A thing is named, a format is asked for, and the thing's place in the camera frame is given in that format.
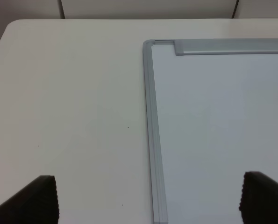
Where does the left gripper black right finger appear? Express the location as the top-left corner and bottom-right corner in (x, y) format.
(239, 171), (278, 224)

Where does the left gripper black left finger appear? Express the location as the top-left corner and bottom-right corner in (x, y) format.
(0, 175), (60, 224)

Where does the white aluminium-framed whiteboard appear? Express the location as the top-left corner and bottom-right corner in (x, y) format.
(143, 39), (278, 224)

